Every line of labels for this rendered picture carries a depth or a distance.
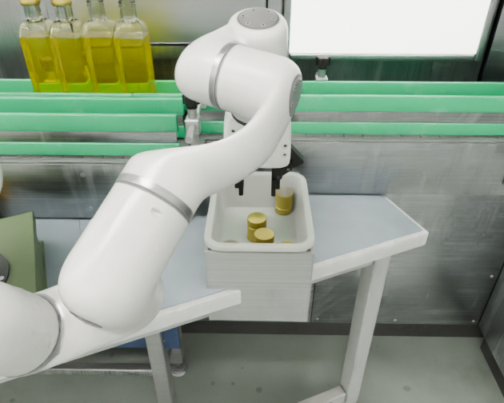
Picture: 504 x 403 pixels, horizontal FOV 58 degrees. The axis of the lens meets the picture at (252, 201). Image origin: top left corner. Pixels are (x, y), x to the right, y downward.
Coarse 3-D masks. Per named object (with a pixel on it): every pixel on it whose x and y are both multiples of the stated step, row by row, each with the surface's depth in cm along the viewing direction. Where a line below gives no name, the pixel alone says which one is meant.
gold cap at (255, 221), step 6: (252, 216) 80; (258, 216) 80; (264, 216) 80; (252, 222) 78; (258, 222) 78; (264, 222) 79; (252, 228) 79; (258, 228) 79; (252, 234) 80; (252, 240) 80
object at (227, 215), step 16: (256, 176) 86; (288, 176) 86; (224, 192) 88; (256, 192) 88; (304, 192) 81; (224, 208) 89; (240, 208) 89; (256, 208) 89; (272, 208) 89; (304, 208) 77; (208, 224) 73; (224, 224) 85; (240, 224) 85; (272, 224) 85; (288, 224) 85; (304, 224) 75; (208, 240) 70; (224, 240) 81; (240, 240) 81; (288, 240) 81; (304, 240) 74
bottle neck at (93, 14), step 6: (90, 0) 80; (96, 0) 80; (102, 0) 81; (90, 6) 80; (96, 6) 80; (102, 6) 81; (90, 12) 81; (96, 12) 81; (102, 12) 82; (90, 18) 82; (96, 18) 81; (102, 18) 82
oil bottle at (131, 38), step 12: (120, 24) 81; (132, 24) 81; (144, 24) 83; (120, 36) 81; (132, 36) 81; (144, 36) 82; (120, 48) 82; (132, 48) 82; (144, 48) 83; (120, 60) 84; (132, 60) 84; (144, 60) 84; (120, 72) 85; (132, 72) 85; (144, 72) 85; (132, 84) 86; (144, 84) 86
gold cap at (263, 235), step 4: (260, 228) 77; (264, 228) 77; (268, 228) 77; (256, 232) 76; (260, 232) 76; (264, 232) 76; (268, 232) 76; (272, 232) 76; (256, 236) 75; (260, 236) 75; (264, 236) 75; (268, 236) 75; (272, 236) 75; (256, 240) 75; (260, 240) 75; (264, 240) 75; (268, 240) 75; (272, 240) 75
